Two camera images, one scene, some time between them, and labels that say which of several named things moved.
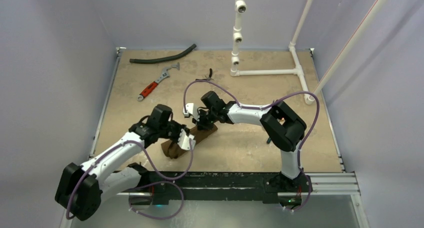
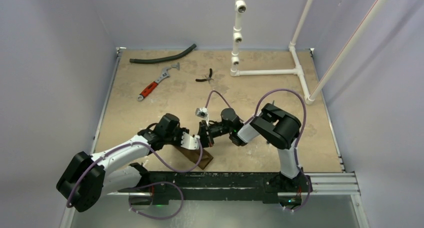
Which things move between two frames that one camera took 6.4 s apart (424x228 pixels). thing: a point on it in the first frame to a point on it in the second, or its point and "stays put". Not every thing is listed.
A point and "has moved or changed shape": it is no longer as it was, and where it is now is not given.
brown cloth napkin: x=171 y=149 has moved or changed shape
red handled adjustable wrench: x=164 y=74 stays put
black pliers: x=209 y=78 stays put
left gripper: x=179 y=127 stays put
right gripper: x=202 y=117 to x=205 y=134
